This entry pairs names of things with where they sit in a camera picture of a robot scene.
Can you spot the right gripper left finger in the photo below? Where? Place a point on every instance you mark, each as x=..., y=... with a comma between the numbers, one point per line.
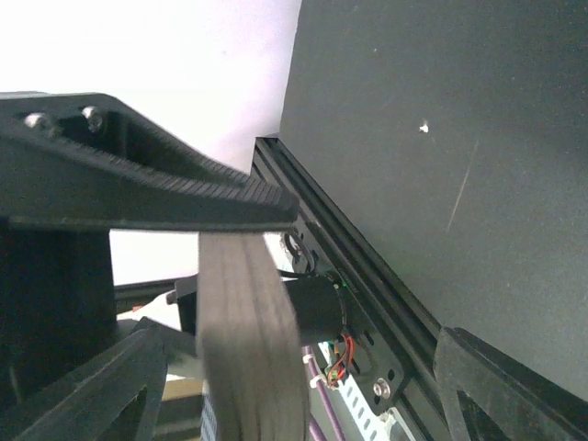
x=114, y=396

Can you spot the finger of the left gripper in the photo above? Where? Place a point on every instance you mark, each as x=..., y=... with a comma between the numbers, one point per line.
x=90, y=162

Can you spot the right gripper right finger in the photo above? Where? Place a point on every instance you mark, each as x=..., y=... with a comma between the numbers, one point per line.
x=487, y=395

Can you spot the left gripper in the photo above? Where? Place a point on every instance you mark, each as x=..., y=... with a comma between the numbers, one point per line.
x=58, y=307

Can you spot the black aluminium mounting rail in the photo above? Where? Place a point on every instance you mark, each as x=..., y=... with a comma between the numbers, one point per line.
x=396, y=335

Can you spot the white perforated cable strip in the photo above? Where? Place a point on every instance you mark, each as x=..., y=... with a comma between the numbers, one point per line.
x=356, y=418

